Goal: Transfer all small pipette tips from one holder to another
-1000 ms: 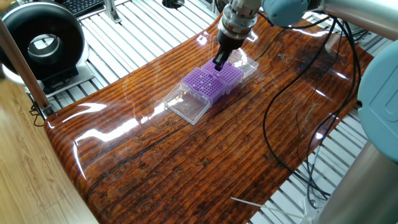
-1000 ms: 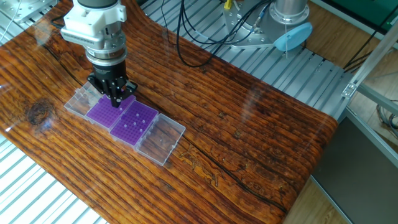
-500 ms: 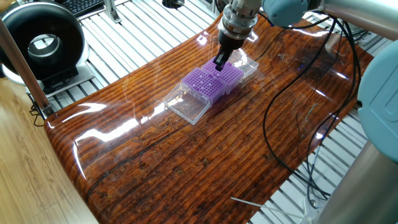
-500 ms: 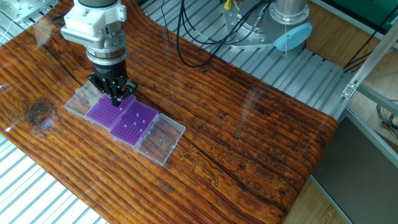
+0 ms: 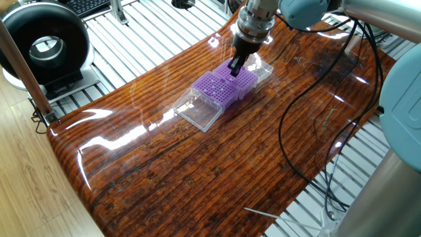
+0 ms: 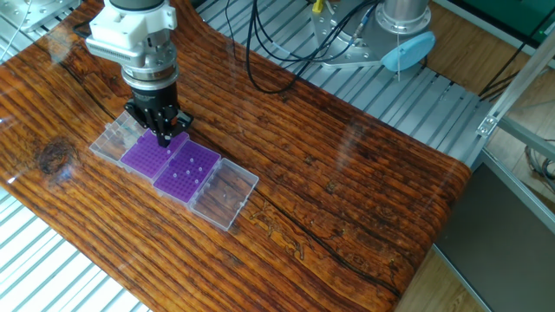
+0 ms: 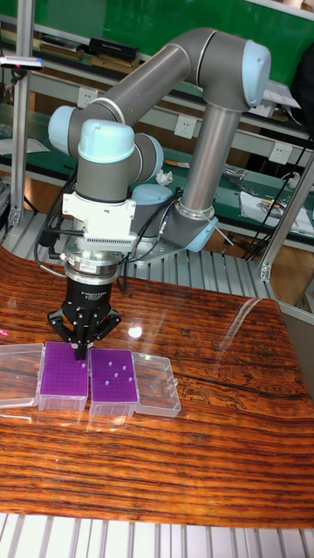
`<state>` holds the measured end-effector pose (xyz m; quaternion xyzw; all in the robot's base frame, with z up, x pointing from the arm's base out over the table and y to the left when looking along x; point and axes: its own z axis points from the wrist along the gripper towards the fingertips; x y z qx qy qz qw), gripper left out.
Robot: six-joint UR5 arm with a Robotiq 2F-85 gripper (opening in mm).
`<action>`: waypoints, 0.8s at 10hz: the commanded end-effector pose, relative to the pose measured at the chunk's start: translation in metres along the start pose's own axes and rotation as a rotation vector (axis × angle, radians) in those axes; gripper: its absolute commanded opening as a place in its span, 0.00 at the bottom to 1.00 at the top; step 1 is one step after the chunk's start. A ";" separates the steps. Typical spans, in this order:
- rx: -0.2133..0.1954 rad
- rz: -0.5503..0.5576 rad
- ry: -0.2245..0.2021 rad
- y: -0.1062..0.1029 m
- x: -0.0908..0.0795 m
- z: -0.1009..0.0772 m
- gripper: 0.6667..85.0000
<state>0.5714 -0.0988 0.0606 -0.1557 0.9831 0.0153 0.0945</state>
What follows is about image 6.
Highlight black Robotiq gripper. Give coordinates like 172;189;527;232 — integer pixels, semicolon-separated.
123;81;195;148

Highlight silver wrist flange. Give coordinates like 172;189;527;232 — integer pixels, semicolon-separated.
120;29;180;91

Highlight silver corner bracket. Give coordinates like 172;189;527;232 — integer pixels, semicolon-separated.
476;114;500;138

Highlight white printed camera mount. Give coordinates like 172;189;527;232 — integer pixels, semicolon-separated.
88;0;179;51

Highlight perforated aluminium plate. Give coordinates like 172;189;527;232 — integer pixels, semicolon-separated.
0;0;82;34

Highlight black camera cable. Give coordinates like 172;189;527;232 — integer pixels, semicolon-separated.
71;16;95;38

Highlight white zip tie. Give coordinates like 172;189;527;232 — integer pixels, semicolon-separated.
394;32;402;82

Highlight thick black cable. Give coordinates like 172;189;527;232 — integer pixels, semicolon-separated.
244;0;378;95

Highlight wood grain table mat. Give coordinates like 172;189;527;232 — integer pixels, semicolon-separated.
0;0;473;312

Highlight coiled grey cables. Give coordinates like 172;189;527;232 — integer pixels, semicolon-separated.
523;138;555;194

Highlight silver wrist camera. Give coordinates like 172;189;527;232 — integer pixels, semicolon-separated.
85;36;147;66

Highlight cable with silver plug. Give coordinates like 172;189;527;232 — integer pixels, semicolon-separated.
349;3;377;41

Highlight purple pipette tip box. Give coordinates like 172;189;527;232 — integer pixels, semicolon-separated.
88;110;191;182
152;139;260;232

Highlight aluminium frame post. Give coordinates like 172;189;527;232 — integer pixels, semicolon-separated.
475;29;555;139

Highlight aluminium frame rail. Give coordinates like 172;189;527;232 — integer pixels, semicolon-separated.
472;146;555;237

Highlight aluminium frame beam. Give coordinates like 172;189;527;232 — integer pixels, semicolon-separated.
497;116;555;162

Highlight black floor cable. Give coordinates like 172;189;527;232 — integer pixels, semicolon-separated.
478;16;555;103

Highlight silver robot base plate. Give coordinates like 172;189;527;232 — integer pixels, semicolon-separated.
310;0;387;69

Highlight dark grey panel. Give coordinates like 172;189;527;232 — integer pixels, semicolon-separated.
433;162;555;312

